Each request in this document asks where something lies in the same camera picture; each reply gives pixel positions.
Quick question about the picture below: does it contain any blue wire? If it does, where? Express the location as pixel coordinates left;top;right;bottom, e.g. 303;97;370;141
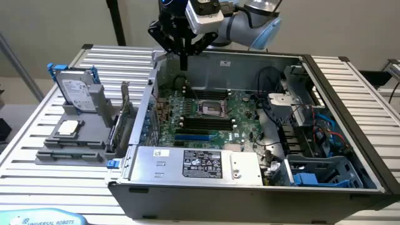
312;112;339;158

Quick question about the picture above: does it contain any black RAM slot bank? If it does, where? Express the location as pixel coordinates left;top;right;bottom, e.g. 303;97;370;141
187;89;231;101
182;115;236;131

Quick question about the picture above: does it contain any open black PC case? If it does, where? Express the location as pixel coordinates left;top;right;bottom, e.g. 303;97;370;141
107;48;400;223

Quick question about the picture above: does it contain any blue expansion slot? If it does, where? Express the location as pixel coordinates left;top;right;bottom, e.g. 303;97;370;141
174;134;211;142

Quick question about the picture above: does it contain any copper heat sink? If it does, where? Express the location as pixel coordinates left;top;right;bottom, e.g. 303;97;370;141
224;143;244;152

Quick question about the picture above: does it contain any grey parts rack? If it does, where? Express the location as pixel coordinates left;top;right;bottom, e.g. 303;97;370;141
35;84;139;166

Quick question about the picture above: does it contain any hard disk with blue bracket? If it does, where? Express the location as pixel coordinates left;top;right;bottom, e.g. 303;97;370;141
46;62;102;113

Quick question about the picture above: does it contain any black expansion slot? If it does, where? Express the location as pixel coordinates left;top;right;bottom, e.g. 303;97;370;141
174;128;211;136

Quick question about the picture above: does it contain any green motherboard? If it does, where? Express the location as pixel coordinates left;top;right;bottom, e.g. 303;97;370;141
155;88;267;151

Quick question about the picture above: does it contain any metal disk bay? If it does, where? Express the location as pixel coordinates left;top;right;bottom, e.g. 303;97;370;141
280;65;327;128

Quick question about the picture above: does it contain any black upright pole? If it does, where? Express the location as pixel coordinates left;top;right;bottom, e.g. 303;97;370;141
106;0;127;46

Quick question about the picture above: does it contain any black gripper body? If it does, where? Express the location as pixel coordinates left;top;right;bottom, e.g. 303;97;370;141
158;0;195;40

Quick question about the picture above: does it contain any silver power supply unit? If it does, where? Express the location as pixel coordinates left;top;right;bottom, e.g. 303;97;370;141
127;146;264;187

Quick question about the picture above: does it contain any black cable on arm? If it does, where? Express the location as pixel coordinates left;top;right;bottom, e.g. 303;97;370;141
222;4;255;29

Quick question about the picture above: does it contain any grey blue drive cage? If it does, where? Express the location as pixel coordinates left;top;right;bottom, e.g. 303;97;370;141
283;153;366;188

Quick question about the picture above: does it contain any green graphics card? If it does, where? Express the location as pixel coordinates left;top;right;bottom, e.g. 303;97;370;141
106;81;134;152

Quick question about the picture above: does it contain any grey slanted metal bar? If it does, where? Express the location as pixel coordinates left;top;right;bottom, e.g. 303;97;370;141
0;32;46;103

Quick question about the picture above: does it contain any red wire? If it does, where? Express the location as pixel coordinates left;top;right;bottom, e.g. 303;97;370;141
323;130;350;145

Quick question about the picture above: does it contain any grey desk with equipment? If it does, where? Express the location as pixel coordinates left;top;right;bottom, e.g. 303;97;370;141
359;58;400;105

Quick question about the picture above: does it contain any black looped cable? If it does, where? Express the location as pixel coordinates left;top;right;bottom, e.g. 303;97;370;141
256;66;284;95

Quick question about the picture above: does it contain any CPU socket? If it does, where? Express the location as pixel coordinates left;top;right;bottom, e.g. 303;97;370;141
194;99;228;117

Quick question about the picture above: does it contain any grey plastic fan shroud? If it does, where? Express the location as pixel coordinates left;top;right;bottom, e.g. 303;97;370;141
267;92;295;113

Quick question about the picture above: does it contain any silver CPU chip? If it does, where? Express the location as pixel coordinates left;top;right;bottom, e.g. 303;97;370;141
56;120;84;136

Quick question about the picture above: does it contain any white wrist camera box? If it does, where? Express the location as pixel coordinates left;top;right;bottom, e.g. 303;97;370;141
184;0;226;35

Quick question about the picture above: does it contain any black object beside table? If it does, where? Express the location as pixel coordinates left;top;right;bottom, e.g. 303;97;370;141
0;118;12;143

